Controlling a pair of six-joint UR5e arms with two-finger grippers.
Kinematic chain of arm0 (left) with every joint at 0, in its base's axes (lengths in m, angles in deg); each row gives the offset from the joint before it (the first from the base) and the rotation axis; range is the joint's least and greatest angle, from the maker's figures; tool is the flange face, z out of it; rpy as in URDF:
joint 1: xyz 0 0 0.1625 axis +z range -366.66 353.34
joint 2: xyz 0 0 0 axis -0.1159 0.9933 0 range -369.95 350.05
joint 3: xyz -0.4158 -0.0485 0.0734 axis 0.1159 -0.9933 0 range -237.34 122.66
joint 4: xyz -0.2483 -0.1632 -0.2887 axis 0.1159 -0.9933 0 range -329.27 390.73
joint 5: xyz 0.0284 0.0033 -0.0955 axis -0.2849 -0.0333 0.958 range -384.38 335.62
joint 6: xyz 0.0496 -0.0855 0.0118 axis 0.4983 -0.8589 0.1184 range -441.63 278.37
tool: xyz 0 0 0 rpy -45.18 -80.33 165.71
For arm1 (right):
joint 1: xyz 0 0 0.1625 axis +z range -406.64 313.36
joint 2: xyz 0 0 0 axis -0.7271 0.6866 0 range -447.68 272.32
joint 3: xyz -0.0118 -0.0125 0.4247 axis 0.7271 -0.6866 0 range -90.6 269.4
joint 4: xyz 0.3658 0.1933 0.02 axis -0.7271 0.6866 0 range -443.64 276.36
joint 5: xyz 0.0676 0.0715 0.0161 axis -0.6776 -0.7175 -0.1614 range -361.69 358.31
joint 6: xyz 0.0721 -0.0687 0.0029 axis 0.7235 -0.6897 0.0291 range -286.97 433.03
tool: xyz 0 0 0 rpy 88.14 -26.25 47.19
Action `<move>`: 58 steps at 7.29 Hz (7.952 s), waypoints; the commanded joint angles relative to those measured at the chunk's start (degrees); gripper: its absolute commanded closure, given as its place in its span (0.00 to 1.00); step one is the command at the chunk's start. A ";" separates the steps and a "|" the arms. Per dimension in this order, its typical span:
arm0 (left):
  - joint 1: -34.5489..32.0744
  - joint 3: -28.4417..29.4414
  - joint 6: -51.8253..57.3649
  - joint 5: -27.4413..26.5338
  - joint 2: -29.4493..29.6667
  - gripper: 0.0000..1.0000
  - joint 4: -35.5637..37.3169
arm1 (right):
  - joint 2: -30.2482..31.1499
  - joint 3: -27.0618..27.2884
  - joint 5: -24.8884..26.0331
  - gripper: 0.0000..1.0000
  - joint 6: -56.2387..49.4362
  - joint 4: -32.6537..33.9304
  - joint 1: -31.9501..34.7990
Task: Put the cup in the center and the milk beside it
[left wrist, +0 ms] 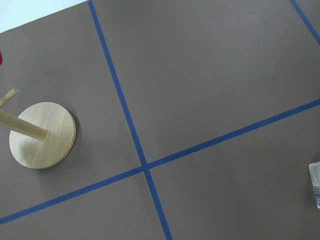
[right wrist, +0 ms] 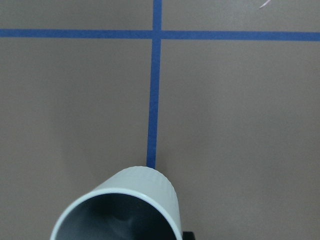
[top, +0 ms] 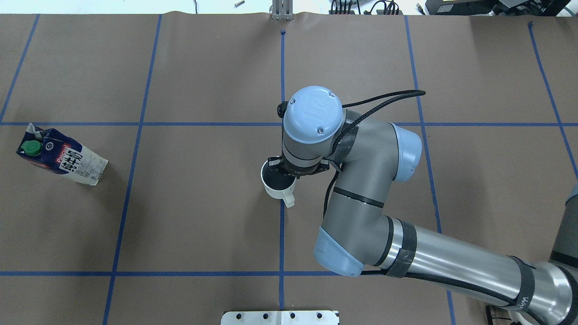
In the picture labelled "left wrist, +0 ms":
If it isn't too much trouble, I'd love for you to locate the wooden cup tree stand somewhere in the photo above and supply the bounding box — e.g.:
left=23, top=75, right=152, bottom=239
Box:
left=0, top=102, right=77, bottom=169

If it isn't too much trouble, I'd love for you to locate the red cup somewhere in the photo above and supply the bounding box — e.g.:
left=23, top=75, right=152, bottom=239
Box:
left=0, top=51, right=3, bottom=66

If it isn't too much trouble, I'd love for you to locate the blue white milk carton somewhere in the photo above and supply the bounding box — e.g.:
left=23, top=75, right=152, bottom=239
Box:
left=308, top=162, right=320, bottom=209

